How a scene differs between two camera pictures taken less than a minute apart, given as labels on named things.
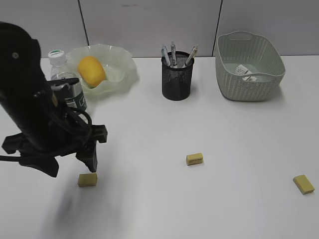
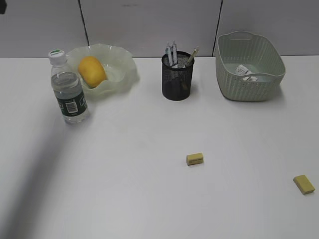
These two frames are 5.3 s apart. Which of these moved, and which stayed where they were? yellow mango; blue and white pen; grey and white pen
Moved: blue and white pen
Stayed: yellow mango; grey and white pen
